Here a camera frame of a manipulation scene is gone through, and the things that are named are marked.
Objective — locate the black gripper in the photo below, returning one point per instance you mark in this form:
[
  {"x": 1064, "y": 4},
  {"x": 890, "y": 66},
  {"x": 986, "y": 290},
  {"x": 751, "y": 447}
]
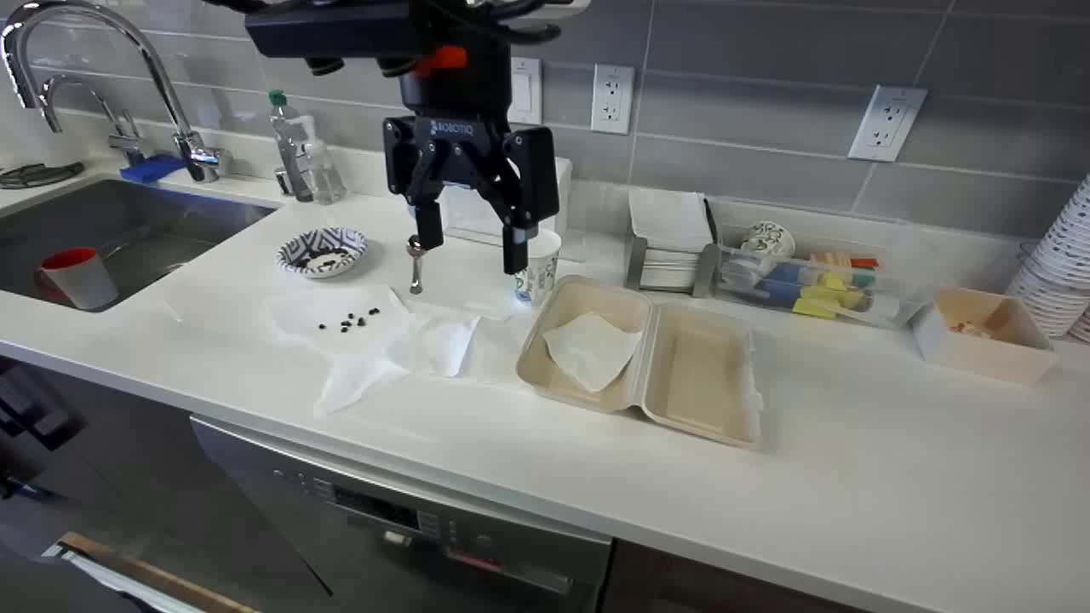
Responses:
[{"x": 464, "y": 143}]

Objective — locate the red and grey cup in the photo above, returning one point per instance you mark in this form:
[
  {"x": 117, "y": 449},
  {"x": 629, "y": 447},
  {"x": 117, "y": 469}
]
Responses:
[{"x": 77, "y": 279}]

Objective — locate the small slim metal shaker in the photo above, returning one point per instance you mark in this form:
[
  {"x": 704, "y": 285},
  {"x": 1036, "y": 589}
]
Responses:
[{"x": 417, "y": 265}]

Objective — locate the clear plastic bag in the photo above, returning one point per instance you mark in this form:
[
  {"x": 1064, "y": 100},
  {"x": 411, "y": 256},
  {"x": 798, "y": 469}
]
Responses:
[{"x": 376, "y": 351}]

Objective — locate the dark scattered crumbs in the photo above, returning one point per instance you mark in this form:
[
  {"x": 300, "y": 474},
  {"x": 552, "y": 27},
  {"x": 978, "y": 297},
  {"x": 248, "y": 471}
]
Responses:
[{"x": 346, "y": 321}]

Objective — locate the white folded napkin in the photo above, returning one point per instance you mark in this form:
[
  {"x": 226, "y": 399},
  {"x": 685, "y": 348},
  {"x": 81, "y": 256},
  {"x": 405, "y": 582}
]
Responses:
[{"x": 592, "y": 348}]

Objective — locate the clear soap bottle green cap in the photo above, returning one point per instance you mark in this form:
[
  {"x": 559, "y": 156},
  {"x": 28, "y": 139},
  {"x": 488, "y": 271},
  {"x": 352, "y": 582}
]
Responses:
[{"x": 296, "y": 147}]

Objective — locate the metal napkin holder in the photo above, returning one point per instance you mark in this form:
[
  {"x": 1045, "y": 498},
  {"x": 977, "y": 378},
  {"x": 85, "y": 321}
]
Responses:
[{"x": 670, "y": 244}]

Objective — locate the beige clamshell takeout container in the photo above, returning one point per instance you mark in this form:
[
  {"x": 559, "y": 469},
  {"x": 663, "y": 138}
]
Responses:
[{"x": 694, "y": 378}]

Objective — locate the white patterned roll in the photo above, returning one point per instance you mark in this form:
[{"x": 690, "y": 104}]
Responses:
[{"x": 765, "y": 246}]

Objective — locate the stainless steel dishwasher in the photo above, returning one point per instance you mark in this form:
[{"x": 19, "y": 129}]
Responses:
[{"x": 376, "y": 532}]

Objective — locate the blue condiment packets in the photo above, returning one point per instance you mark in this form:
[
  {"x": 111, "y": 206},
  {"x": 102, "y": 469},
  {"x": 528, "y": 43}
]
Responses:
[{"x": 786, "y": 279}]

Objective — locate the blue sponge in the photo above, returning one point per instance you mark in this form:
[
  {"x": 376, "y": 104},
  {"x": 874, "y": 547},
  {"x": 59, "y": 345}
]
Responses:
[{"x": 152, "y": 167}]

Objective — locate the stainless steel sink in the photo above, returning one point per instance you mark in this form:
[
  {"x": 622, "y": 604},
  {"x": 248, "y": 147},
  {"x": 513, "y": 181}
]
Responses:
[{"x": 137, "y": 227}]

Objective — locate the clear plastic condiment tray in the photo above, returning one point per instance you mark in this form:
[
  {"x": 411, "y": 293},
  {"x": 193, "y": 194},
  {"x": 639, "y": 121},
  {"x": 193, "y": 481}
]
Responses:
[{"x": 812, "y": 290}]

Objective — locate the yellow condiment packets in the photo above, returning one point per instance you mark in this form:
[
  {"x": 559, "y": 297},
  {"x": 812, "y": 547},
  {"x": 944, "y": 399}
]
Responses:
[{"x": 834, "y": 297}]

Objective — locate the small chrome tap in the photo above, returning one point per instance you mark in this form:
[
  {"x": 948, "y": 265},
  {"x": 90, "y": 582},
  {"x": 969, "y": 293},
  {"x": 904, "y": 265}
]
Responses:
[{"x": 111, "y": 112}]

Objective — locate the tall chrome kitchen faucet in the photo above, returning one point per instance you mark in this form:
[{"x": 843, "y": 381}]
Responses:
[{"x": 108, "y": 24}]

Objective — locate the dark sink strainer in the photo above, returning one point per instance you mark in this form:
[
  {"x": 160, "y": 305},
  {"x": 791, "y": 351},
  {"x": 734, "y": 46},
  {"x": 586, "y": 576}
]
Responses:
[{"x": 36, "y": 176}]

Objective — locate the wooden strip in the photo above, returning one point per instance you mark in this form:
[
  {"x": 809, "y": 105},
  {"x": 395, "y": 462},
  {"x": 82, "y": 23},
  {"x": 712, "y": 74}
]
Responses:
[{"x": 147, "y": 573}]

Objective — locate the small beige cardboard box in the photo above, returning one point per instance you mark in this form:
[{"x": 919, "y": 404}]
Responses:
[{"x": 986, "y": 335}]

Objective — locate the stack of white paper cups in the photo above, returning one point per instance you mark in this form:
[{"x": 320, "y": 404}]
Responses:
[{"x": 1062, "y": 261}]

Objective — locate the white light switch plate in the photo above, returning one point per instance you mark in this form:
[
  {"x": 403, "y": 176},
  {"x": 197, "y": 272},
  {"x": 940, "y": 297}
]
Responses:
[{"x": 527, "y": 89}]

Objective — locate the white wall power outlet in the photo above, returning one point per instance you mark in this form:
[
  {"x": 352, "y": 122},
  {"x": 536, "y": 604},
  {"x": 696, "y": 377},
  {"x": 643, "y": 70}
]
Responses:
[
  {"x": 887, "y": 122},
  {"x": 612, "y": 100}
]

